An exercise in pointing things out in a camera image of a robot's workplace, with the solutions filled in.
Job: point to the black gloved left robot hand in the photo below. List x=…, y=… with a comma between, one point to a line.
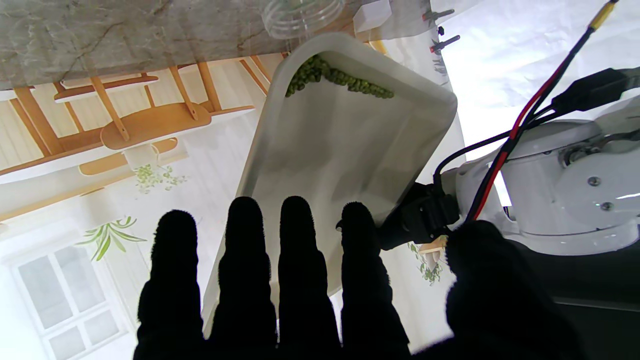
x=415, y=220

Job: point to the black flat panel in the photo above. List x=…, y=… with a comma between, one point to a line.
x=600, y=300

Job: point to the white square bottle cap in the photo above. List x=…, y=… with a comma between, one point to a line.
x=372, y=15

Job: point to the black red spring clamp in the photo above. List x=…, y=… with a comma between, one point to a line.
x=437, y=15
x=444, y=44

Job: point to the printed room backdrop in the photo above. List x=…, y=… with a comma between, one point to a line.
x=100, y=175

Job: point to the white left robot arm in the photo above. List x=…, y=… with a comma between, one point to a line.
x=575, y=190

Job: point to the clear bottle with green base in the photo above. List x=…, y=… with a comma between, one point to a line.
x=302, y=17

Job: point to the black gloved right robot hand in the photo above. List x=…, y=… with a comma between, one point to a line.
x=300, y=310

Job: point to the cream plastic baking tray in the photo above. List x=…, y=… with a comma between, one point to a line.
x=340, y=145

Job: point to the scattered green beans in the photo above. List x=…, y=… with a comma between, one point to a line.
x=320, y=72

